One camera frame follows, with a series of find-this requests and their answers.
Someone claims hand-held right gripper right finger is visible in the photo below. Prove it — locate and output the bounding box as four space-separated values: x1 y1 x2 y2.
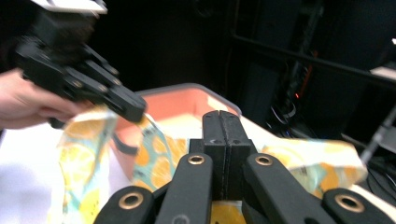
219 110 258 201

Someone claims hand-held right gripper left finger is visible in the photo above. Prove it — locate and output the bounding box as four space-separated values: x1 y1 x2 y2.
189 110 227 201

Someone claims pink bin with grey rim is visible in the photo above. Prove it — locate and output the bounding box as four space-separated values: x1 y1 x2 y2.
109 82 244 183

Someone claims orange slice print cloth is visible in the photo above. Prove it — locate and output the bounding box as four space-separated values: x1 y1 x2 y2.
56 106 369 224

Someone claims grey metal stand pole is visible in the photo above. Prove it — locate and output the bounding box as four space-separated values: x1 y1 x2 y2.
360 105 396 164

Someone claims dark cable bundle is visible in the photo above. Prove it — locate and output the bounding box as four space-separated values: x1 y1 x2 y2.
269 101 298 127

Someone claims black metal frame bar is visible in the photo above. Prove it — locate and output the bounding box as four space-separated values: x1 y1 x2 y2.
232 33 396 90

